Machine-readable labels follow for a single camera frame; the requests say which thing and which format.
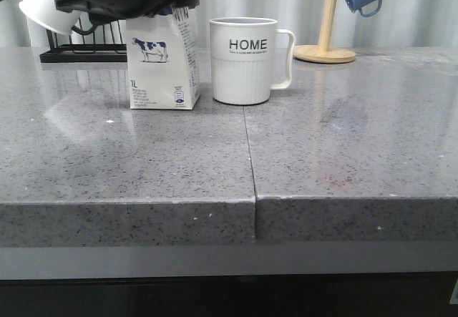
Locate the Pascual whole milk carton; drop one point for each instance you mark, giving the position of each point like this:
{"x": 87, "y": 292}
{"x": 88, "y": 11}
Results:
{"x": 162, "y": 60}

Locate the white HOME mug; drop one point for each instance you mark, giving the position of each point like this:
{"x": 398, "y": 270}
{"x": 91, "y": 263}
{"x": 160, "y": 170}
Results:
{"x": 243, "y": 54}

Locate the wooden mug tree stand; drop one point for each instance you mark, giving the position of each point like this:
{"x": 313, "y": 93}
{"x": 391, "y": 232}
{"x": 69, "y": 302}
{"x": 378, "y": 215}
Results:
{"x": 323, "y": 52}

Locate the black wire mug rack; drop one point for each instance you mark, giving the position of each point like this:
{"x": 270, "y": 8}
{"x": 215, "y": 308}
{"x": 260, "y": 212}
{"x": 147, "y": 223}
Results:
{"x": 104, "y": 45}

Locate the white enamel mug black handle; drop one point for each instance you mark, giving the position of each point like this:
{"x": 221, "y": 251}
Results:
{"x": 45, "y": 14}

